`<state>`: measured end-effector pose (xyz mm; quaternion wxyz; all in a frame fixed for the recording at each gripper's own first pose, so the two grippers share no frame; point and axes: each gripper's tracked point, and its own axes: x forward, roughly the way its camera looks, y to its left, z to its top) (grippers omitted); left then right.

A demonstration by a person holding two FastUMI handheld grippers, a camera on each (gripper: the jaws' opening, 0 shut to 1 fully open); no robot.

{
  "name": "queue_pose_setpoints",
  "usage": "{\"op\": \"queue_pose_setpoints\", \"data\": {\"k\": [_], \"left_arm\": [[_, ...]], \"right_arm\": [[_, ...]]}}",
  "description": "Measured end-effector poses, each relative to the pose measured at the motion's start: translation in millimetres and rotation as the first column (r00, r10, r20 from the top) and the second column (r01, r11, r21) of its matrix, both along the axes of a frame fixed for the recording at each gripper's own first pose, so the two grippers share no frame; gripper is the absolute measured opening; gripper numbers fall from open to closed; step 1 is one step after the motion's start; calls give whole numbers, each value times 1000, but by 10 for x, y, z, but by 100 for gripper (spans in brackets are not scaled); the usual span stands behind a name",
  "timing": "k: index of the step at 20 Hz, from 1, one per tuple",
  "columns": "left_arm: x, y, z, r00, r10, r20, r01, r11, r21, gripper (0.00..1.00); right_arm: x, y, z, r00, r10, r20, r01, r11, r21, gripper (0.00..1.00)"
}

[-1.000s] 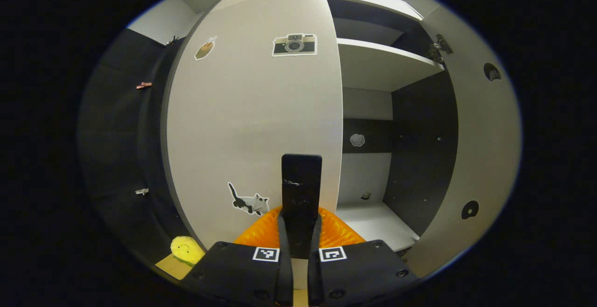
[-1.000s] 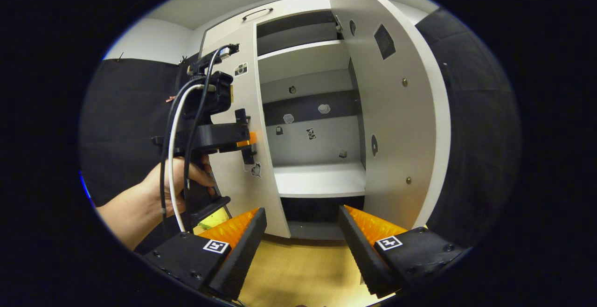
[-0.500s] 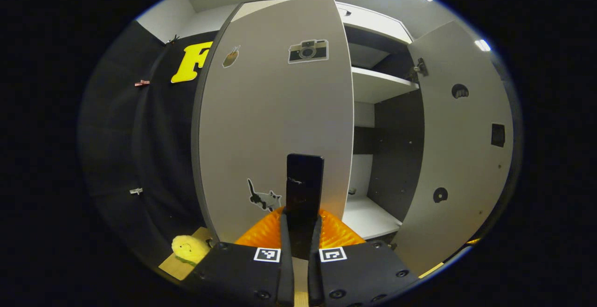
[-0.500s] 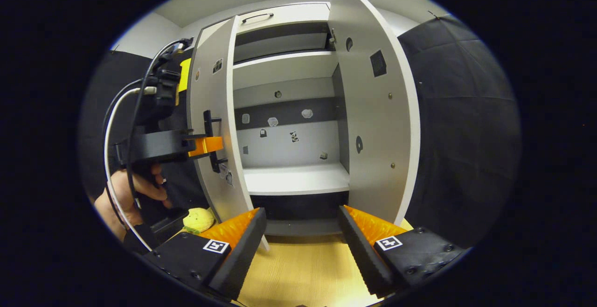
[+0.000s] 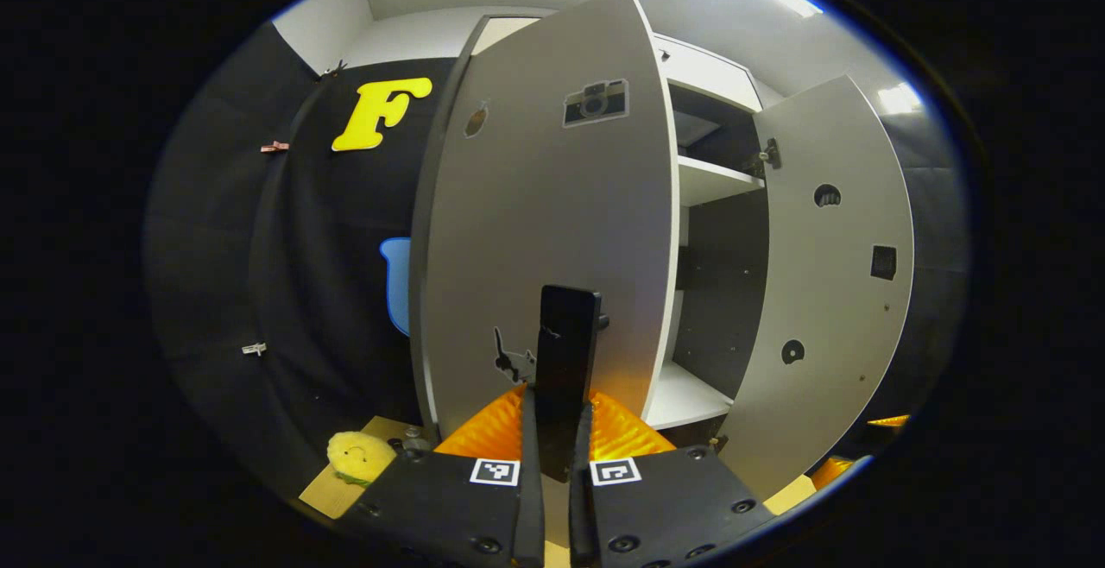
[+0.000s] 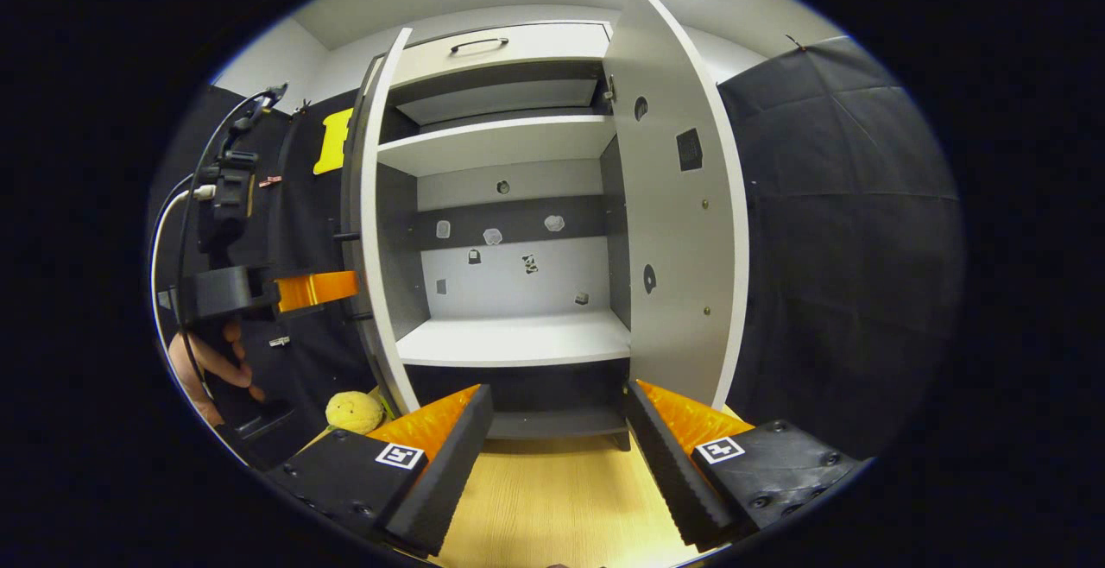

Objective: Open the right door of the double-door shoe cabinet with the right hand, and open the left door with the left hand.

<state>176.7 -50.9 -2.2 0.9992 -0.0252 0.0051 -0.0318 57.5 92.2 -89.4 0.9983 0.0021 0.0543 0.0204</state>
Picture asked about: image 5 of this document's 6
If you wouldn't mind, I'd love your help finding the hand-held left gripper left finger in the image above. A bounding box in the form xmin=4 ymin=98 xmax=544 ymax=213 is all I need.
xmin=345 ymin=384 xmax=546 ymax=568

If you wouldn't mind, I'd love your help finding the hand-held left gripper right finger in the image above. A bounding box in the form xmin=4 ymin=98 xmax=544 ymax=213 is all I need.
xmin=568 ymin=388 xmax=778 ymax=568

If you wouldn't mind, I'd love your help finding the beige cabinet door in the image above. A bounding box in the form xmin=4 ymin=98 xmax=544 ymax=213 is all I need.
xmin=717 ymin=74 xmax=916 ymax=502
xmin=409 ymin=0 xmax=681 ymax=439

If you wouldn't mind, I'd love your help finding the black door handle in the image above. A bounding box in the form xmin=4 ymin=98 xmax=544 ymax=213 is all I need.
xmin=534 ymin=285 xmax=609 ymax=483

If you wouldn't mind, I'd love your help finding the beige double-door shoe cabinet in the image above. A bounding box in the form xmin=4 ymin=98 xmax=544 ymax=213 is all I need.
xmin=407 ymin=14 xmax=774 ymax=452

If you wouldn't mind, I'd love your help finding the white cabinet shelf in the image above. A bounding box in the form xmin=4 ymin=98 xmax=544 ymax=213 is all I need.
xmin=643 ymin=359 xmax=736 ymax=431
xmin=678 ymin=155 xmax=767 ymax=208

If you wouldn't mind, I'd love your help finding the yellow plush toy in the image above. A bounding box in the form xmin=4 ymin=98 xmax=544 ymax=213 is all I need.
xmin=326 ymin=431 xmax=398 ymax=488

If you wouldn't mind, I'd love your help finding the small ceiling light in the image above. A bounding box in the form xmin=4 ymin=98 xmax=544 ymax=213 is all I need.
xmin=879 ymin=83 xmax=923 ymax=116

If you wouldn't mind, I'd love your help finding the black backdrop cloth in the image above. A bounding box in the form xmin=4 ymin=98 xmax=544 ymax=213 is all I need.
xmin=142 ymin=20 xmax=972 ymax=500

